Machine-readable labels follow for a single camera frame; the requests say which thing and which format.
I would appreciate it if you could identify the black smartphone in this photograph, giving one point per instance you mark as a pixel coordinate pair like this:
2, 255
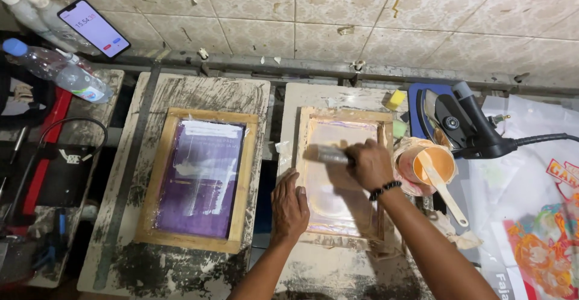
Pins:
93, 28

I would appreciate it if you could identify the person's right hand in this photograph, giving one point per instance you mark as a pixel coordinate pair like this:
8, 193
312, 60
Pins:
372, 166

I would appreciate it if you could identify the black heat iron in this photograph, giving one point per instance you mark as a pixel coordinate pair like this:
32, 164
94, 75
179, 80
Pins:
470, 123

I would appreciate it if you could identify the cream plastic spatula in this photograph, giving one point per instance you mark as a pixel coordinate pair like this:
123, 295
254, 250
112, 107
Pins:
441, 187

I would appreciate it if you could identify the printed white plastic sheet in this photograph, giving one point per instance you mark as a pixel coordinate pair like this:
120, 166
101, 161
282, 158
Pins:
529, 191

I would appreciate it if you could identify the clear water bottle blue cap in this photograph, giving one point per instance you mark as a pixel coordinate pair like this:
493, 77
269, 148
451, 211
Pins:
59, 70

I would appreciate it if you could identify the wooden screen frame purple mesh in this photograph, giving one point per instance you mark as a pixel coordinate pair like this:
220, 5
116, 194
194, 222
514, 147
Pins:
199, 177

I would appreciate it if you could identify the person's left hand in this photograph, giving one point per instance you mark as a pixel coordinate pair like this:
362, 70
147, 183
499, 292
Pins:
288, 207

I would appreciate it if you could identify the yellow sponge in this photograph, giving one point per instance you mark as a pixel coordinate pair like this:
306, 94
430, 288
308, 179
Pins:
395, 99

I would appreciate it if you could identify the grey squeegee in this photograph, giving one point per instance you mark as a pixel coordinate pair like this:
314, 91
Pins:
332, 155

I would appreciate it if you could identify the stained wooden printing board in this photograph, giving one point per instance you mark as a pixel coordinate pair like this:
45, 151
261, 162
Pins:
149, 263
316, 268

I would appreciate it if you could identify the wooden screen frame orange mesh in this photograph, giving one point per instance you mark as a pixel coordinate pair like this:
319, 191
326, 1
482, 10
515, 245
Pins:
343, 173

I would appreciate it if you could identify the green sponge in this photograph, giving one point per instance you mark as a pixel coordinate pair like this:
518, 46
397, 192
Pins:
399, 129

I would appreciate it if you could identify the cluttered side table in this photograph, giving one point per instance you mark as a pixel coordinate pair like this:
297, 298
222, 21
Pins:
40, 177

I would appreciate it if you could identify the blue iron rest pad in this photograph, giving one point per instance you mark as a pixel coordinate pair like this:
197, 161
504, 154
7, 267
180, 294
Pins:
418, 110

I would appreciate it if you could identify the person's right fingers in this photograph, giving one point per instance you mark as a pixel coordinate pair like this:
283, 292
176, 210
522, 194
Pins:
359, 155

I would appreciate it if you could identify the orange ink cup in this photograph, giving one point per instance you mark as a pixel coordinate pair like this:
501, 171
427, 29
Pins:
429, 164

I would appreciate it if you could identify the metal rail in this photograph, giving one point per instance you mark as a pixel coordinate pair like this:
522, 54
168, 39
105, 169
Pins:
316, 67

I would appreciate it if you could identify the white spray bottle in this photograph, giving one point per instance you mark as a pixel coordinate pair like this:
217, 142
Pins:
59, 19
27, 14

